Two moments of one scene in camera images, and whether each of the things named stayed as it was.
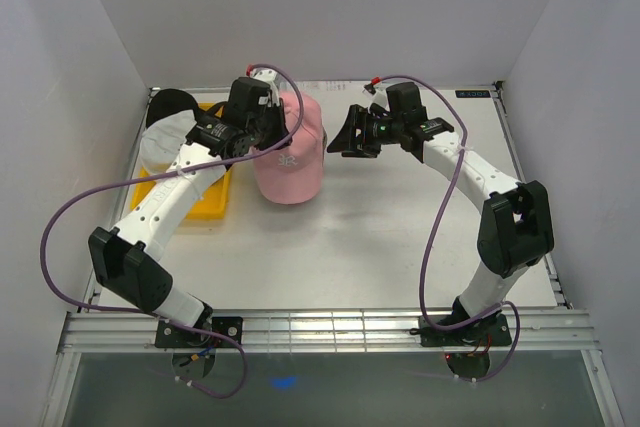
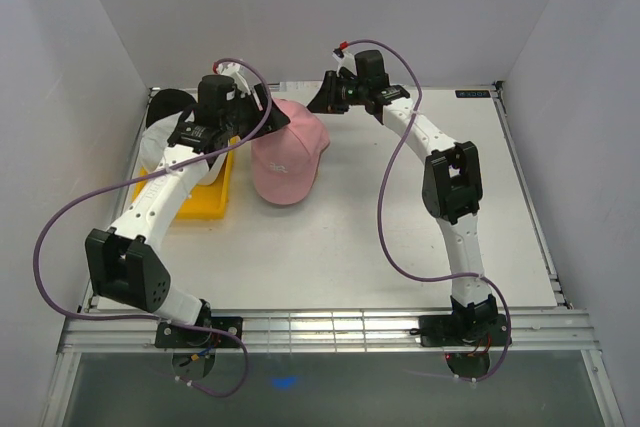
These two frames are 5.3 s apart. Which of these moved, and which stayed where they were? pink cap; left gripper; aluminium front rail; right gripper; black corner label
Moved: left gripper; right gripper
Stayed: aluminium front rail; black corner label; pink cap
